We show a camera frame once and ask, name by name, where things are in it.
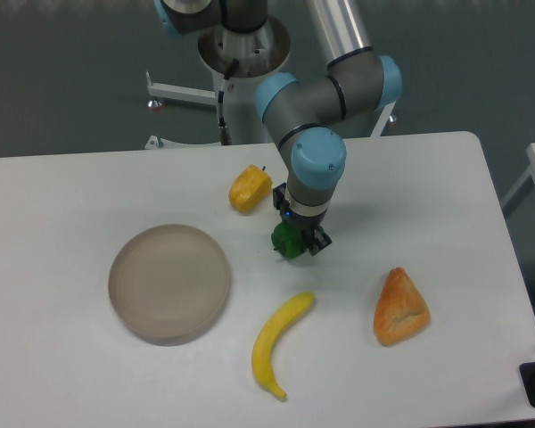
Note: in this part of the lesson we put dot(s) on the beige round plate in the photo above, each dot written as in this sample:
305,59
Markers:
169,284

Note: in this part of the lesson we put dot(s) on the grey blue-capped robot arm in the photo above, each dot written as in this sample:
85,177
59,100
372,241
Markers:
315,160

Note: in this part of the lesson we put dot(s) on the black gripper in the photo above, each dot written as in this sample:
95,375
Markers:
307,218

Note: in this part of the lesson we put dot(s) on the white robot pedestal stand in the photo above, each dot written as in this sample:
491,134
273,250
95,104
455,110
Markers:
255,101

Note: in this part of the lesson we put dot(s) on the green bell pepper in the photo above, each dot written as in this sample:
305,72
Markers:
288,240

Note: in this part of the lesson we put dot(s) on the yellow banana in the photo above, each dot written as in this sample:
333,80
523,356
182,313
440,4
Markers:
287,315

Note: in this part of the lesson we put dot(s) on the yellow bell pepper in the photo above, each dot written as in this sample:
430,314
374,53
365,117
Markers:
250,188

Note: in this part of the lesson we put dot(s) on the orange triangular bread pastry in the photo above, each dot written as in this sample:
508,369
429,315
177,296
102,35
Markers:
401,311

